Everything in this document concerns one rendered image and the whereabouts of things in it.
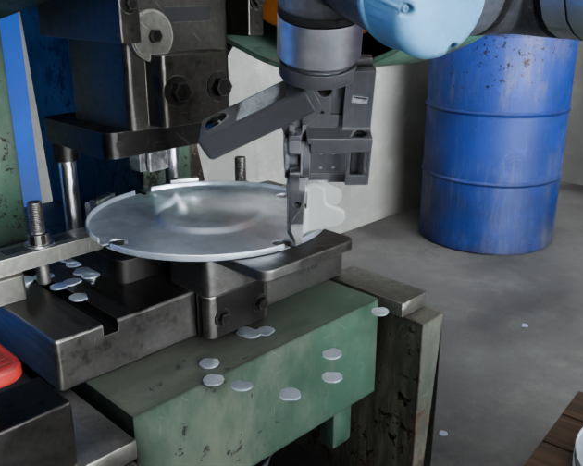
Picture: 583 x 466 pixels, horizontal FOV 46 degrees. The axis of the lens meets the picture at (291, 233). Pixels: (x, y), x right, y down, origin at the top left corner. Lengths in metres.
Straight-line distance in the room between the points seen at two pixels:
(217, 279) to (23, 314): 0.22
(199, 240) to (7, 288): 0.23
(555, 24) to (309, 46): 0.19
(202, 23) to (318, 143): 0.28
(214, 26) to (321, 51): 0.29
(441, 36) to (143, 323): 0.47
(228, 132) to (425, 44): 0.23
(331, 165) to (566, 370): 1.60
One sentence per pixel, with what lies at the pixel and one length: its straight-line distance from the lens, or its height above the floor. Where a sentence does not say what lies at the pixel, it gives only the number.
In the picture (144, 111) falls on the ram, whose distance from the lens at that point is 0.82.
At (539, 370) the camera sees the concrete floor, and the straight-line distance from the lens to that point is 2.16.
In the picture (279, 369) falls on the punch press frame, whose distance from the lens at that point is 0.84.
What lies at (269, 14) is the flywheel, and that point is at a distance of 1.21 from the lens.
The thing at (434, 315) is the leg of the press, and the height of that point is 0.62.
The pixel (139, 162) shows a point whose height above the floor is 0.83.
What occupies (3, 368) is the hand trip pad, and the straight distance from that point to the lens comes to 0.61.
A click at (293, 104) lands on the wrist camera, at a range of 0.63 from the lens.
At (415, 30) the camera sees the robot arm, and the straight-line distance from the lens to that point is 0.48.
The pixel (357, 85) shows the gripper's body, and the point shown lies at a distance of 0.64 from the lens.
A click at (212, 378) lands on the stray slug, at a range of 0.77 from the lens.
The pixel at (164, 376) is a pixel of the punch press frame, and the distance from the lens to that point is 0.78.
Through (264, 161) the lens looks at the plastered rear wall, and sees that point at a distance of 2.68.
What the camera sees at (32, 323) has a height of 0.70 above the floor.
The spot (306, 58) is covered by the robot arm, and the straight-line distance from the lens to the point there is 0.60.
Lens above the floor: 1.05
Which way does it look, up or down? 20 degrees down
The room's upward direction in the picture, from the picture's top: straight up
